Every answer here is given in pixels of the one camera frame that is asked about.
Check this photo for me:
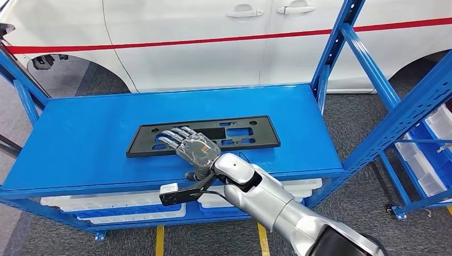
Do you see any white car with red stripe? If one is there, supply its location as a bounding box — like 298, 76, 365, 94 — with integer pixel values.
0, 0, 452, 95

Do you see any black plastic panel part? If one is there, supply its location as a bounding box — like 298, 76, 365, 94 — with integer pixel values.
126, 115, 282, 158

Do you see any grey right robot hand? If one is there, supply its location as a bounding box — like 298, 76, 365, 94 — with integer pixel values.
158, 126, 222, 182

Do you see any black camera cable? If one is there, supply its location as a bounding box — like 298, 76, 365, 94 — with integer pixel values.
203, 190, 234, 201

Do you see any white car door handle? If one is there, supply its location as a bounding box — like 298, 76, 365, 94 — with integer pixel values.
225, 4, 264, 18
276, 0, 317, 15

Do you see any yellow floor tape square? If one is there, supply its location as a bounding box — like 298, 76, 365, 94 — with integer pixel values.
155, 222, 272, 256

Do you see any blue metal shelf rack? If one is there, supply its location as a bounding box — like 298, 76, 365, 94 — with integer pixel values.
0, 0, 452, 242
377, 102, 452, 220

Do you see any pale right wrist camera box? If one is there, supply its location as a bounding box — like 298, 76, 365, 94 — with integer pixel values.
159, 183, 180, 195

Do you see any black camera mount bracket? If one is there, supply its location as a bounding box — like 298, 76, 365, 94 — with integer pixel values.
159, 172, 220, 207

